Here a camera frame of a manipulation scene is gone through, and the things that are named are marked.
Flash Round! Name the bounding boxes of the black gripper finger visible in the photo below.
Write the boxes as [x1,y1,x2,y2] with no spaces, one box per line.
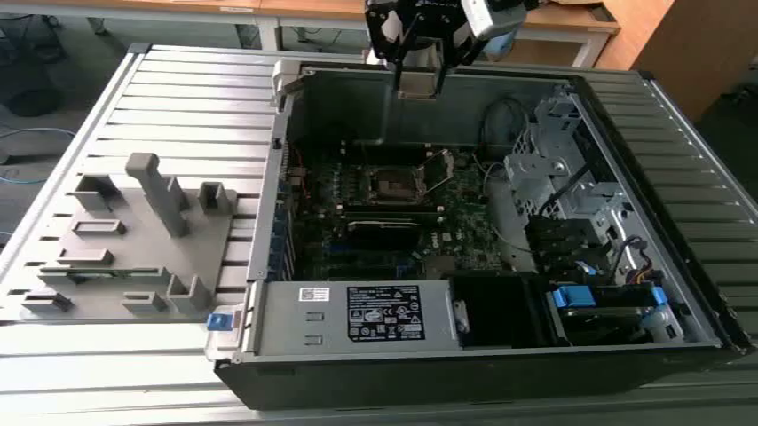
[363,0,416,99]
[435,12,478,99]

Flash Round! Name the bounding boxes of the pale blue teach pendant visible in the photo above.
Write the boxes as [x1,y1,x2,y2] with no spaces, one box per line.
[482,34,518,61]

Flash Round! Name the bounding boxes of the grey parts rack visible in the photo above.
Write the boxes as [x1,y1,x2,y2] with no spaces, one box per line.
[20,153,239,321]

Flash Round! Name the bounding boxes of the metal socket cover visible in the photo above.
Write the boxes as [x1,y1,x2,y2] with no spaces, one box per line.
[416,149,456,194]

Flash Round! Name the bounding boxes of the black fan shroud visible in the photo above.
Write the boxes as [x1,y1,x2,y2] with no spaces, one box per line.
[444,271,558,351]

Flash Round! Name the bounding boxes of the black cable with connector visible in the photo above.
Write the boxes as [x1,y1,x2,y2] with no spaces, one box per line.
[608,234,647,277]

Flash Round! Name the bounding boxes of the silver drive cage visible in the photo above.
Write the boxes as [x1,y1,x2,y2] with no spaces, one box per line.
[502,88,638,232]

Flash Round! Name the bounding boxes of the coloured power wires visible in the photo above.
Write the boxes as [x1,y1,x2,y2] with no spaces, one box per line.
[627,261,659,286]

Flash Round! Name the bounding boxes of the green motherboard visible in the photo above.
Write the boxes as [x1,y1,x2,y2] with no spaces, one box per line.
[283,148,538,283]

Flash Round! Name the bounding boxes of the black bin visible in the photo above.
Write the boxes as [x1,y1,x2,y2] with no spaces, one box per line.
[0,61,65,119]

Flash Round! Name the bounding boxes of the graphics card black shroud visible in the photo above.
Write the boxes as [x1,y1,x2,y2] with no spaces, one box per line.
[346,219,427,253]

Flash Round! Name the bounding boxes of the grey case latch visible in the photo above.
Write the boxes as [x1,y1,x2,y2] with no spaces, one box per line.
[269,60,304,110]

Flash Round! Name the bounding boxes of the CPU socket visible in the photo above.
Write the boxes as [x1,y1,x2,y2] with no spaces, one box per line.
[362,164,431,206]

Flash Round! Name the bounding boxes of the black power supply label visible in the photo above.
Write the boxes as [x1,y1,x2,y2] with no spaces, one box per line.
[344,284,427,343]

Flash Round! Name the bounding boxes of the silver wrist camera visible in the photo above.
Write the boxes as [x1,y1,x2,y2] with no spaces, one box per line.
[459,0,526,40]

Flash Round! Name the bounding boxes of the chipset heatsink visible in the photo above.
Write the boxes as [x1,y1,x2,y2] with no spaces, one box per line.
[423,255,458,275]

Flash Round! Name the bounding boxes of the CPU with silver top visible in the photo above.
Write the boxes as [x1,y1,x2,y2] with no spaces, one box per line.
[395,70,444,101]

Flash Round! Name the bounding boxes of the green RAM stick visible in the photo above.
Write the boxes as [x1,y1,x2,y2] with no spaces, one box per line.
[65,267,136,281]

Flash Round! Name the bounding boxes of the hard disk in blue carrier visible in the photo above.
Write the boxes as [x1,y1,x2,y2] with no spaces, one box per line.
[547,283,670,346]

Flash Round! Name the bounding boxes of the silver power supply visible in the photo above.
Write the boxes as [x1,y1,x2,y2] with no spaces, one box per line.
[252,278,462,356]

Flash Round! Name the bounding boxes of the black drive bay bracket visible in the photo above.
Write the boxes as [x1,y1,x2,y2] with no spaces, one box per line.
[523,216,608,274]

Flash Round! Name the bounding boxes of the black PC case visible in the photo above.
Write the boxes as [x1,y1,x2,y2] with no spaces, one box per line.
[204,56,758,412]

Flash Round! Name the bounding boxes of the wooden cabinet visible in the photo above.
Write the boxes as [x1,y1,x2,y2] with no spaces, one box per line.
[594,0,758,123]

